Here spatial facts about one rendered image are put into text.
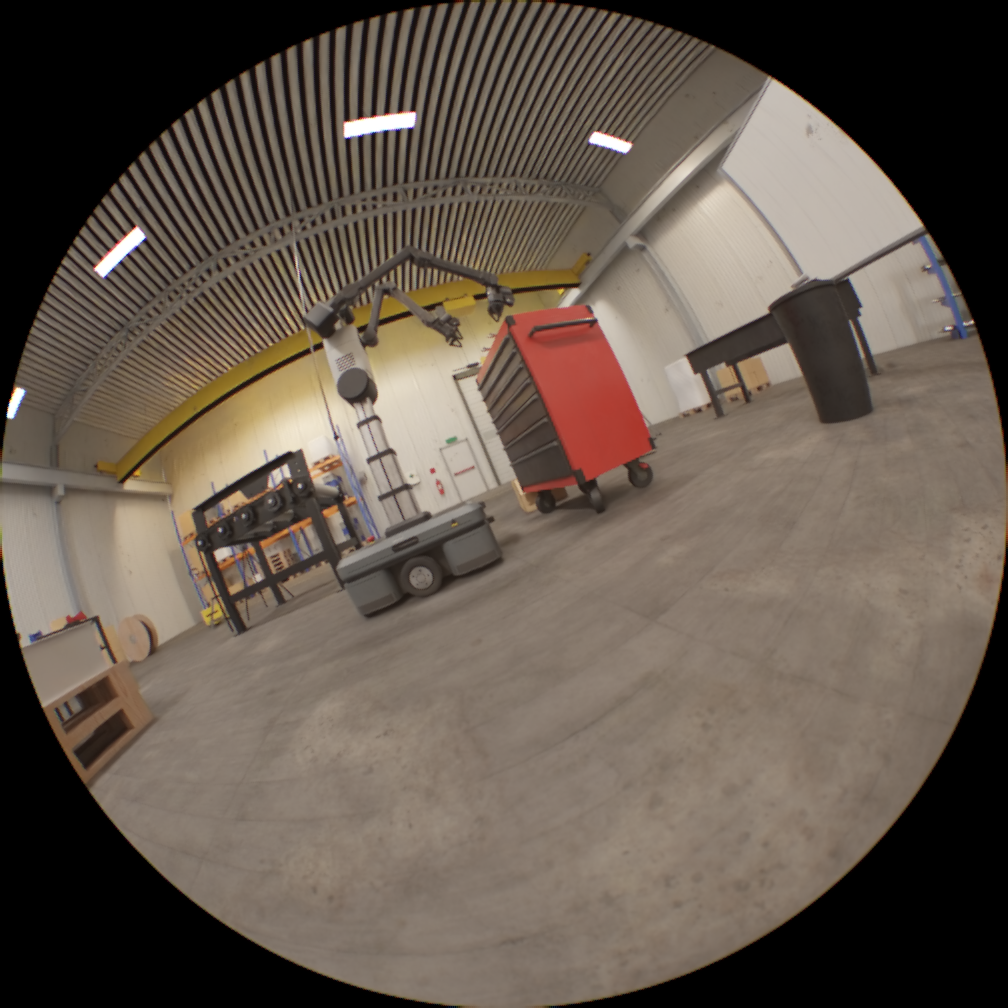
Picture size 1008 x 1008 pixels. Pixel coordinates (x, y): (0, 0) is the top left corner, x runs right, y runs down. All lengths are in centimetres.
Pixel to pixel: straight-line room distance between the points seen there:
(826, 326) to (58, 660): 347
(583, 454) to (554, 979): 134
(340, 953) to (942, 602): 72
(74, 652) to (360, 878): 168
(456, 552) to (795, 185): 299
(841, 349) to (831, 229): 109
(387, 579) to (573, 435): 93
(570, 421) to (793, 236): 224
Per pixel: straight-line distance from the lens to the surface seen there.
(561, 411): 126
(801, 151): 266
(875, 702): 40
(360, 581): 122
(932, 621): 50
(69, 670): 189
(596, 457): 129
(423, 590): 118
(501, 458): 1186
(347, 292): 152
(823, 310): 168
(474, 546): 114
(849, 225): 250
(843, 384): 169
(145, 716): 183
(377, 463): 137
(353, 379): 146
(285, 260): 1038
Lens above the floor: 31
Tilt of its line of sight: 5 degrees down
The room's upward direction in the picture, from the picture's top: 23 degrees counter-clockwise
